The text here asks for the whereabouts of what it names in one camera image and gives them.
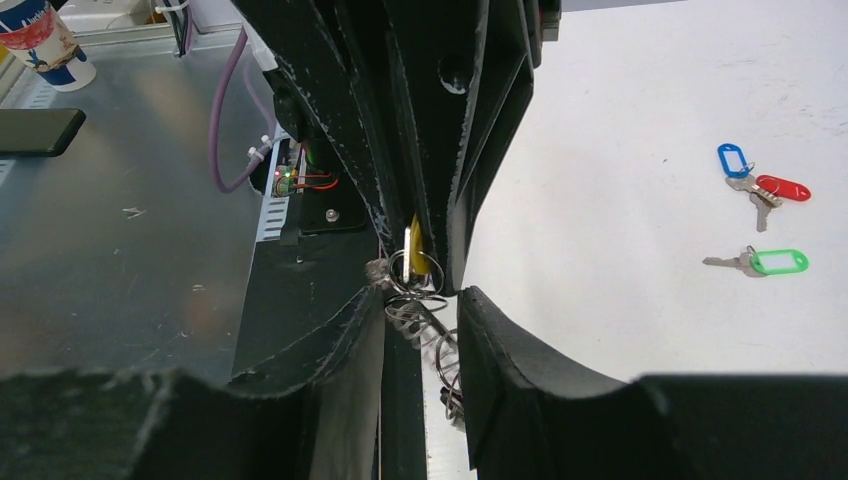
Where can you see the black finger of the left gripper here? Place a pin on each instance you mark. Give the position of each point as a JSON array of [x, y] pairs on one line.
[[463, 76], [342, 65]]

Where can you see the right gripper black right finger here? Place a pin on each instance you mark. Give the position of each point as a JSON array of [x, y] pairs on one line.
[[531, 412]]

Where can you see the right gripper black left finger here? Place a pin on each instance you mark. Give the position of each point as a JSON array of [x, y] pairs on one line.
[[308, 412]]

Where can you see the large metal disc keyring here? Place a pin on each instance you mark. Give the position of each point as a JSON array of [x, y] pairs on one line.
[[410, 307]]

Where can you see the yellow tagged key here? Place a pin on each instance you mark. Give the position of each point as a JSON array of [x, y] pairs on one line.
[[415, 262]]

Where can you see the left controller circuit board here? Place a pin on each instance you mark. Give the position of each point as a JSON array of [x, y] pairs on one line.
[[297, 171]]

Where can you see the green tagged key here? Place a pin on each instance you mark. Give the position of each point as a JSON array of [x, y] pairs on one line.
[[756, 263]]

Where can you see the blue tagged key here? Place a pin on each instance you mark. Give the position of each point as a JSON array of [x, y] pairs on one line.
[[738, 173]]

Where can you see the black smartphone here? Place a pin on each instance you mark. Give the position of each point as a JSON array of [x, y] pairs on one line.
[[38, 133]]

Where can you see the paper cup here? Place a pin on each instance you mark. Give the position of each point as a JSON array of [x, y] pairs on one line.
[[34, 33]]

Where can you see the red tagged key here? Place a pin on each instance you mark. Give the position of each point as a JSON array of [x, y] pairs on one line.
[[779, 188]]

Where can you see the left white slotted cable duct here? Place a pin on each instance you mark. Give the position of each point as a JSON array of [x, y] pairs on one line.
[[273, 211]]

